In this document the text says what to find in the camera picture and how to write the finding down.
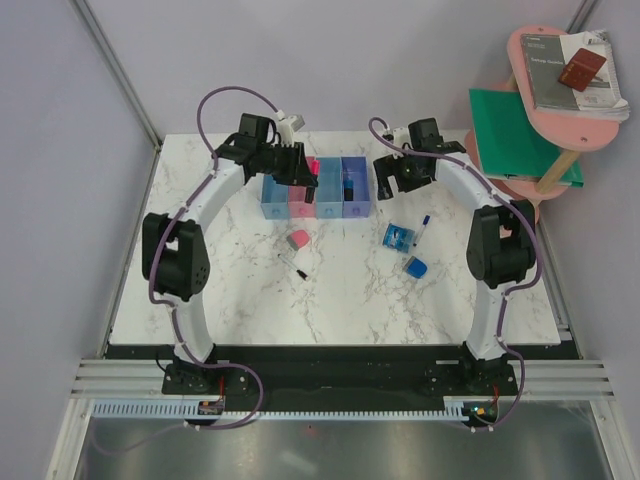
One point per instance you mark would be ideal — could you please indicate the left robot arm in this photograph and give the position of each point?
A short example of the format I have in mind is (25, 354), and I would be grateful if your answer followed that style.
(175, 261)

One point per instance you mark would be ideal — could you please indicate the grey setup guide booklet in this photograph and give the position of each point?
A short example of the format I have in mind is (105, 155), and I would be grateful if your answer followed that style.
(545, 63)

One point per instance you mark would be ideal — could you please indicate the green folder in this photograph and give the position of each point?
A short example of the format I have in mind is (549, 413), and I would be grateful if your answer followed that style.
(507, 144)

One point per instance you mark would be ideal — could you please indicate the dark red card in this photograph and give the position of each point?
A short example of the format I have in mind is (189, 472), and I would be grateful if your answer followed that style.
(581, 69)

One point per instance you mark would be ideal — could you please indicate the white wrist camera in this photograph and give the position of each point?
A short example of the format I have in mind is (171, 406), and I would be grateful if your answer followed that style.
(398, 137)
(287, 126)

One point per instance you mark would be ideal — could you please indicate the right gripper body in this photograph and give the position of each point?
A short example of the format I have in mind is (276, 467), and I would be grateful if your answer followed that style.
(407, 165)

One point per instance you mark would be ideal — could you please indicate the black-capped white pen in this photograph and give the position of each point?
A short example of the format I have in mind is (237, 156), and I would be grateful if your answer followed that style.
(303, 275)

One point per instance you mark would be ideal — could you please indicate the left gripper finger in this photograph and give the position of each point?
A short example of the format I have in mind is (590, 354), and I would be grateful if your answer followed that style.
(305, 177)
(303, 194)

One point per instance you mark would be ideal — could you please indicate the pink bin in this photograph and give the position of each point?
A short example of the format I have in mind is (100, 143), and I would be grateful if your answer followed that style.
(298, 207)

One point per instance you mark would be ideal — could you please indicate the pink eraser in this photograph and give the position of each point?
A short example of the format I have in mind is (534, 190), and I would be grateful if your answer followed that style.
(298, 239)

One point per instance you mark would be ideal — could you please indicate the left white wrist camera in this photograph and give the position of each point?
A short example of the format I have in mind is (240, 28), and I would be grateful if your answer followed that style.
(287, 126)

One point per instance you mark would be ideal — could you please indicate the pink two-tier stand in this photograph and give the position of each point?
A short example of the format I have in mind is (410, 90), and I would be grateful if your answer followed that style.
(574, 135)

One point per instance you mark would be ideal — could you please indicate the white slotted cable duct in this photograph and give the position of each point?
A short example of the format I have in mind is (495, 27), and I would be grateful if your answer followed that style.
(202, 410)

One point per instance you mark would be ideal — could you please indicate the blue-capped white pen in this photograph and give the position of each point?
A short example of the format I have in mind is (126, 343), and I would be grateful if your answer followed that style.
(420, 232)

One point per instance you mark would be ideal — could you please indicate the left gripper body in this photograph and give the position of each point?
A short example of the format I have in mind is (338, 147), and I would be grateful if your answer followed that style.
(283, 163)

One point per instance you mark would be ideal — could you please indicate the blue eraser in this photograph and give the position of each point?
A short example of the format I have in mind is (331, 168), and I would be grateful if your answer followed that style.
(415, 267)

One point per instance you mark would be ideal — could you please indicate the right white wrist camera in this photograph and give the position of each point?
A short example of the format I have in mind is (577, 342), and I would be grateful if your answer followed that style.
(398, 137)

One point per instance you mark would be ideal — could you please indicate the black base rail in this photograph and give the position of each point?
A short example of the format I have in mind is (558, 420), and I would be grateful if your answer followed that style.
(343, 377)

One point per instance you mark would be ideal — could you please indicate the white spiral notebook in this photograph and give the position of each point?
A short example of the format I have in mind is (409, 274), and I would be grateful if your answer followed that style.
(602, 99)

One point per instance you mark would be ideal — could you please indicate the purple bin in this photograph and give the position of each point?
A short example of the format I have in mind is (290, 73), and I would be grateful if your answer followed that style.
(355, 168)

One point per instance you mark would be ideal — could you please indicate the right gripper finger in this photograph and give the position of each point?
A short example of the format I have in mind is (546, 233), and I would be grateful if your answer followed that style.
(383, 172)
(408, 182)

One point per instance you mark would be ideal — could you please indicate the light blue bin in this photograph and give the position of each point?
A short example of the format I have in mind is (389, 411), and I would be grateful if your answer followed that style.
(274, 199)
(329, 193)

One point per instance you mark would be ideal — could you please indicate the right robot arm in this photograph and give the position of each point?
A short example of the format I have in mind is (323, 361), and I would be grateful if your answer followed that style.
(502, 249)

